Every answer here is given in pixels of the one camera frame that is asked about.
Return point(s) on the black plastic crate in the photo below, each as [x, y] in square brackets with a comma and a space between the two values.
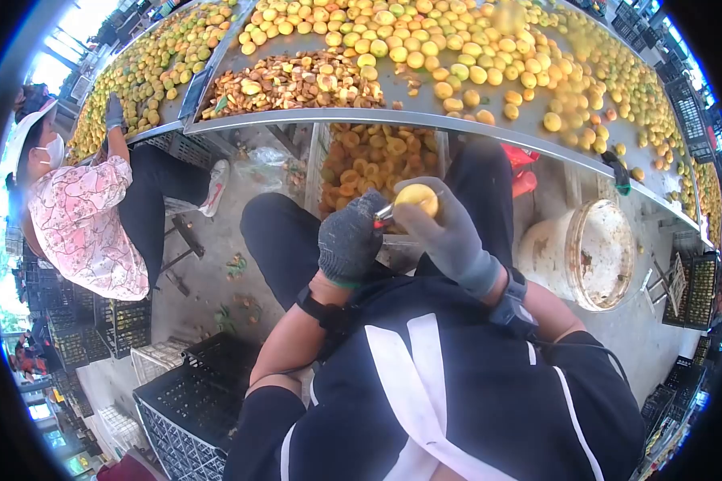
[198, 397]

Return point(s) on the single yellow apricot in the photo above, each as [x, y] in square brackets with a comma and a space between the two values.
[418, 198]

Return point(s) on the person's legs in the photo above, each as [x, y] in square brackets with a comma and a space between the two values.
[277, 234]

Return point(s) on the person's right fingers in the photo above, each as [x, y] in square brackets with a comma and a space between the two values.
[442, 195]

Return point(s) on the clear plastic bag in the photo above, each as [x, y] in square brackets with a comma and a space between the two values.
[265, 161]

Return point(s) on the person's left hand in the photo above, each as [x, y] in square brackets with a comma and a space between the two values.
[349, 240]

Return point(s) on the person's body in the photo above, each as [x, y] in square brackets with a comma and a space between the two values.
[457, 409]

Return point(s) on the person's right thumb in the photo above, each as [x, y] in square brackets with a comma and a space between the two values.
[408, 221]

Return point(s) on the crate of halved apricots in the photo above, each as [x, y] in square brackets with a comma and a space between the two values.
[373, 159]

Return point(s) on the heap of apricot pits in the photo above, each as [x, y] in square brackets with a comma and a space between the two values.
[289, 84]

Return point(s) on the large pile of whole apricots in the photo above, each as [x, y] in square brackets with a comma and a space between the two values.
[457, 42]

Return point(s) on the black crates filled with apricots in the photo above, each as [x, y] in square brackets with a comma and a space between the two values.
[695, 291]

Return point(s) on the long pile of greenish apricots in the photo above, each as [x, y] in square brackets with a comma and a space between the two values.
[147, 66]

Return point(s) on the black wrist band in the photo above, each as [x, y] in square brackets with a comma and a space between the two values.
[316, 308]
[512, 303]

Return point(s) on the person's right hand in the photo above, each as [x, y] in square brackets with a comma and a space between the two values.
[454, 240]

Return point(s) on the white plastic bucket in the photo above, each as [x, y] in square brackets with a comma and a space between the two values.
[583, 252]

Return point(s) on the metal stool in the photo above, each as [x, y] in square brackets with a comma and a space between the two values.
[183, 240]

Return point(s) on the red plastic stool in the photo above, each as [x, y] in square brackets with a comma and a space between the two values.
[520, 171]

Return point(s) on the white plastic crate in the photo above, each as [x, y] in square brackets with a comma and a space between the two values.
[156, 361]

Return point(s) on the row of empty black crates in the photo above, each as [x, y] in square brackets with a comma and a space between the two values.
[686, 102]

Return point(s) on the black glove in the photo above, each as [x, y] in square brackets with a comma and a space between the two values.
[617, 171]

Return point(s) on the person's left fingers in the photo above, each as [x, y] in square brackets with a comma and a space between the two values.
[370, 207]

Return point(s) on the stack of black crates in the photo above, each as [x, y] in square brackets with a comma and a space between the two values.
[96, 328]

